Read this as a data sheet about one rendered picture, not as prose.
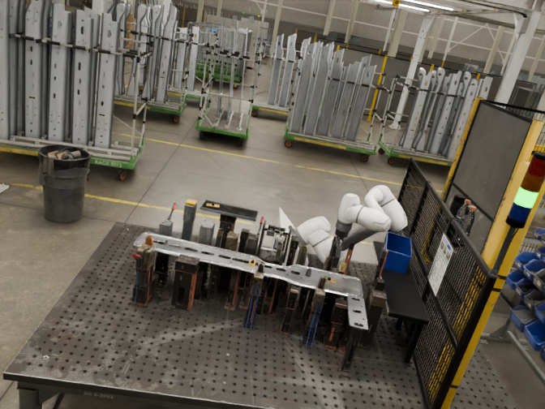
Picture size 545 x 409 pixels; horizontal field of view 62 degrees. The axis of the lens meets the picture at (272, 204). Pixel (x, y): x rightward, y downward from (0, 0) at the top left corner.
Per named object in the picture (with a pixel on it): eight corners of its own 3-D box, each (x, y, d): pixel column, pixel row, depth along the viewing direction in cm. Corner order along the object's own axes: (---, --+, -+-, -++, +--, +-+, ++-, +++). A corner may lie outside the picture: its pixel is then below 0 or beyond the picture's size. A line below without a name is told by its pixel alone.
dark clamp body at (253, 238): (234, 290, 295) (244, 238, 281) (238, 280, 307) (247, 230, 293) (251, 294, 294) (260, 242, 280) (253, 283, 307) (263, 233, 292)
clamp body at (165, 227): (151, 273, 295) (156, 223, 281) (156, 264, 305) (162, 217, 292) (165, 277, 294) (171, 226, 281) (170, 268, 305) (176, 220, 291)
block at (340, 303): (321, 347, 258) (332, 307, 248) (321, 335, 268) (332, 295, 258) (337, 351, 258) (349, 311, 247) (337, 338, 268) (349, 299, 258)
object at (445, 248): (435, 299, 243) (454, 248, 231) (426, 277, 263) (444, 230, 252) (439, 300, 242) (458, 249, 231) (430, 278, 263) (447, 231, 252)
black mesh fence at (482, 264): (376, 525, 241) (479, 277, 184) (354, 312, 424) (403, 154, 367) (402, 531, 241) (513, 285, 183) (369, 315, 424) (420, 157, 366)
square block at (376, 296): (356, 347, 264) (373, 295, 251) (355, 338, 271) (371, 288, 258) (370, 350, 264) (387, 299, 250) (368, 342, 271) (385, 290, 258)
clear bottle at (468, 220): (457, 240, 248) (469, 207, 241) (453, 235, 254) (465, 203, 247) (468, 243, 248) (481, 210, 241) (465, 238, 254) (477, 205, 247)
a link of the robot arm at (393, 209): (319, 242, 349) (333, 267, 346) (307, 248, 336) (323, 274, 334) (398, 194, 300) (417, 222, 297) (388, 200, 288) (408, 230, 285)
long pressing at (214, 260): (129, 247, 263) (129, 245, 262) (143, 231, 284) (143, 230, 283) (363, 300, 258) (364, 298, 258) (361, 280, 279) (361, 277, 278)
